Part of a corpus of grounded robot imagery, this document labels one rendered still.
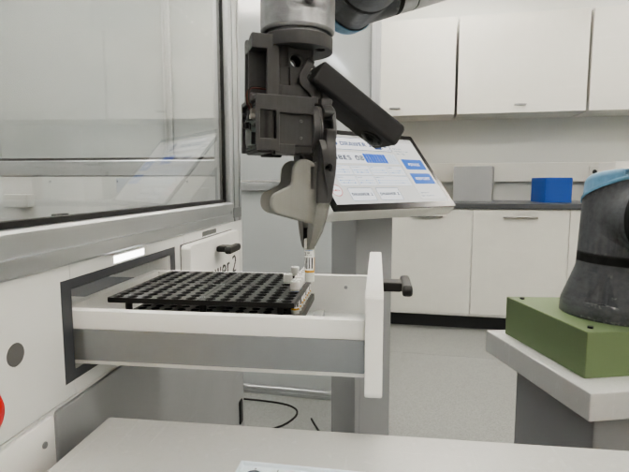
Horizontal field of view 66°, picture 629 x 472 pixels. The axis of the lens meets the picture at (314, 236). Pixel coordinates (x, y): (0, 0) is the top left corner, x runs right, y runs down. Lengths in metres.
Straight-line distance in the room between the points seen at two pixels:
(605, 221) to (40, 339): 0.76
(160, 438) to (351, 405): 1.10
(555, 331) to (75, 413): 0.67
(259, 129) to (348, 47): 1.87
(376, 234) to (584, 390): 0.92
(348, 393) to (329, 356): 1.11
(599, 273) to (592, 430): 0.23
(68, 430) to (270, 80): 0.43
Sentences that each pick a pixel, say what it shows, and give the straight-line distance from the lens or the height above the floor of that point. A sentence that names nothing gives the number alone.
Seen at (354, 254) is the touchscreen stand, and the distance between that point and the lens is 1.49.
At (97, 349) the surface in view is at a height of 0.85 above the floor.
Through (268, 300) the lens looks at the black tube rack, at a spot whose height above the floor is 0.90.
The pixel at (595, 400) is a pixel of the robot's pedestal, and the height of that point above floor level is 0.75.
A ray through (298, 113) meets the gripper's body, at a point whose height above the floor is 1.10.
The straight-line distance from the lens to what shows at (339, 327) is 0.51.
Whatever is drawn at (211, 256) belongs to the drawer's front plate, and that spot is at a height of 0.90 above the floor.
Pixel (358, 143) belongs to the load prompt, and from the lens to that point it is 1.55.
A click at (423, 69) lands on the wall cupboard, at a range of 3.93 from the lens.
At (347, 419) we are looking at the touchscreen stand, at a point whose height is 0.28.
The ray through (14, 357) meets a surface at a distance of 0.54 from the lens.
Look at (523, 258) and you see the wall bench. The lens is 3.60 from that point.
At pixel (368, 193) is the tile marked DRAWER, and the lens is 1.40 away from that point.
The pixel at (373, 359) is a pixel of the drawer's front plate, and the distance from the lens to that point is 0.50.
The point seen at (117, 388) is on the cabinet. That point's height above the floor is 0.77.
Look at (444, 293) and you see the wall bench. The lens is 3.58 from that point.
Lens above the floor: 1.03
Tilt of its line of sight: 6 degrees down
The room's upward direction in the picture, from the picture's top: straight up
